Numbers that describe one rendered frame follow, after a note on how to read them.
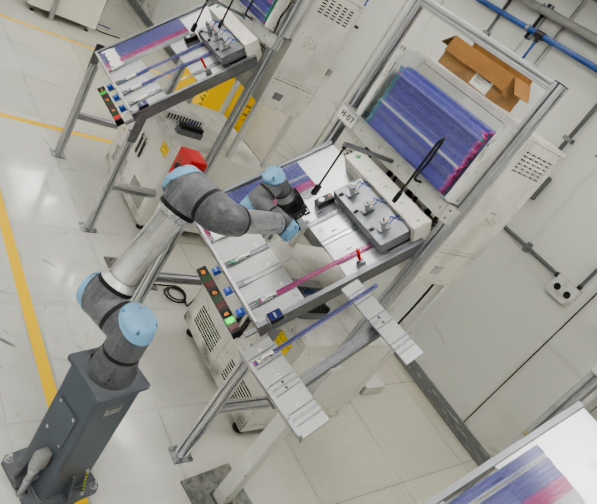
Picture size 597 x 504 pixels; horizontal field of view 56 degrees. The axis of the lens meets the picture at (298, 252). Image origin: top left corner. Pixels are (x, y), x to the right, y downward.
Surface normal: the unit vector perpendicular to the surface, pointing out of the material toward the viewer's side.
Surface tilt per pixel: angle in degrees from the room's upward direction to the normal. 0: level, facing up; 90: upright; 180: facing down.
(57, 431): 90
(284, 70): 90
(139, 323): 8
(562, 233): 90
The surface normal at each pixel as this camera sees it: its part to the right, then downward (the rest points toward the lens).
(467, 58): -0.59, -0.19
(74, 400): -0.57, 0.06
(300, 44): 0.48, 0.66
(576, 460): -0.13, -0.60
